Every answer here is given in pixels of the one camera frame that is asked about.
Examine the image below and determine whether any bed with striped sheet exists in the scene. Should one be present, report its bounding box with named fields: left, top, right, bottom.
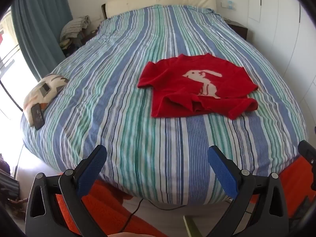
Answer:
left=21, top=4, right=308, bottom=206

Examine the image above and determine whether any red sweater with white rabbit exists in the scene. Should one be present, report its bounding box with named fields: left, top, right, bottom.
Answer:
left=137, top=54, right=259, bottom=120

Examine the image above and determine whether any black phone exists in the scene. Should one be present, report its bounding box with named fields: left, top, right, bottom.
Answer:
left=31, top=104, right=45, bottom=130

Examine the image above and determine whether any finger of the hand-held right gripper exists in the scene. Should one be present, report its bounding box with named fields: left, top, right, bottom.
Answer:
left=297, top=141, right=316, bottom=190

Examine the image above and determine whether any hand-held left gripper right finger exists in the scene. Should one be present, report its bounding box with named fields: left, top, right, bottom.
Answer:
left=207, top=146, right=289, bottom=237

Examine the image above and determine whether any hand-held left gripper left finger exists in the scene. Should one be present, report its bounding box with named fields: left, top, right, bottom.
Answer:
left=25, top=144, right=109, bottom=237

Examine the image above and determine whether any black cable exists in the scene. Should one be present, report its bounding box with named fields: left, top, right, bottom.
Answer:
left=121, top=197, right=188, bottom=237

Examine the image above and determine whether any patterned pillow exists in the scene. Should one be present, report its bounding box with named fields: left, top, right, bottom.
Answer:
left=23, top=74, right=70, bottom=127

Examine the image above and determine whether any dark wooden nightstand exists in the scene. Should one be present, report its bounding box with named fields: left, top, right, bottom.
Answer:
left=226, top=20, right=248, bottom=40

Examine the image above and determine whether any green flat object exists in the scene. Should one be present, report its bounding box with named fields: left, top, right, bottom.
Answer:
left=183, top=216, right=203, bottom=237

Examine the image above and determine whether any white wall switch panel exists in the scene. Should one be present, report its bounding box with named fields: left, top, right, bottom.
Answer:
left=220, top=0, right=235, bottom=10

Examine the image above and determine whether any teal curtain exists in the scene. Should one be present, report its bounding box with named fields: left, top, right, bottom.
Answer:
left=11, top=0, right=73, bottom=81

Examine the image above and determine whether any pile of folded clothes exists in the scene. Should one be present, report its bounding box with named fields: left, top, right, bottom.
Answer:
left=59, top=15, right=91, bottom=55

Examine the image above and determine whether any orange shaggy rug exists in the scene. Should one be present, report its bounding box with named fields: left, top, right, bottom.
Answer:
left=54, top=153, right=316, bottom=237

